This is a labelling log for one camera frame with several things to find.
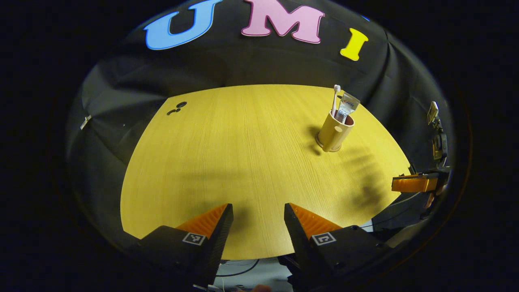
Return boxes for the white toothpaste tube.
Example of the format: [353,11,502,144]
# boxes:
[336,92,360,123]

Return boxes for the black backdrop cloth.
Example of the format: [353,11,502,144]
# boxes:
[65,0,451,244]

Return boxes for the beige cup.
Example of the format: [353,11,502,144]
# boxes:
[315,112,355,152]

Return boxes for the round cork coaster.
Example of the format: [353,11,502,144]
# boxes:
[315,136,342,153]

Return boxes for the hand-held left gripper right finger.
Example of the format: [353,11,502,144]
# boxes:
[284,203,392,285]

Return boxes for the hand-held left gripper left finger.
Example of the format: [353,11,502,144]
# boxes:
[140,203,234,286]

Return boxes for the white toothbrush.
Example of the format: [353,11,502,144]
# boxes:
[331,84,341,118]

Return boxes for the black floor cable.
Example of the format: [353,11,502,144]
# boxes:
[215,259,260,278]

